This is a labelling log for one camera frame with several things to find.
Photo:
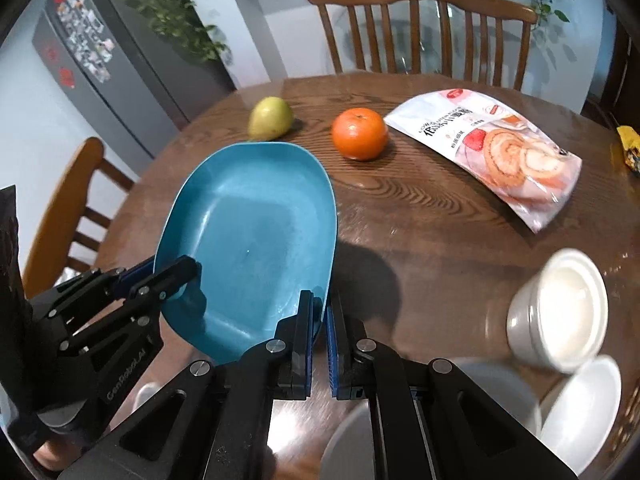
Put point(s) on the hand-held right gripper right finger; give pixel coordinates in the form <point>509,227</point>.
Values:
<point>334,360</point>

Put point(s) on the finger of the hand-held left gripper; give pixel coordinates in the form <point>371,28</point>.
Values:
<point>170,277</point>
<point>132,277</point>

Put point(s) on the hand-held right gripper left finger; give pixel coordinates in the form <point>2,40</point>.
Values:
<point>307,350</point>

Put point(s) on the blue plate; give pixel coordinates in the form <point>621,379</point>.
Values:
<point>250,240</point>

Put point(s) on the white shallow bowl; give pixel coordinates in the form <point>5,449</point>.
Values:
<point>582,410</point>

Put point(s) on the person's left hand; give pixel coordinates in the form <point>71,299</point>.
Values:
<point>47,454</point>

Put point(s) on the grey plate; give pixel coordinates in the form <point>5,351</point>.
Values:
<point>480,400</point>

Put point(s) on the green pear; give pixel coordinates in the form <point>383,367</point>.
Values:
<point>270,119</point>

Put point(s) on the grey refrigerator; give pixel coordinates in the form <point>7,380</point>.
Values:
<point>140,85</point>

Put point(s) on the orange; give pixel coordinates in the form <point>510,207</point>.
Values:
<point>360,134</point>

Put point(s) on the white deep bowl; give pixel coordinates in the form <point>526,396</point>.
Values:
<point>555,310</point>

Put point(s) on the group of fridge magnets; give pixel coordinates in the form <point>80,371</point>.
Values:
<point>82,30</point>

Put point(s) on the cake roll snack bag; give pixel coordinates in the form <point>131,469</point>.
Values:
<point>500,160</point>

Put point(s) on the green leafy plant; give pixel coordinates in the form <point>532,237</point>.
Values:
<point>175,10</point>

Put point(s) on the yellow snack packet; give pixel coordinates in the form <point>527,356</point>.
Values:
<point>630,147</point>

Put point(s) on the dark wooden cabinet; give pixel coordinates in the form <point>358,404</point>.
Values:
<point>615,75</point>

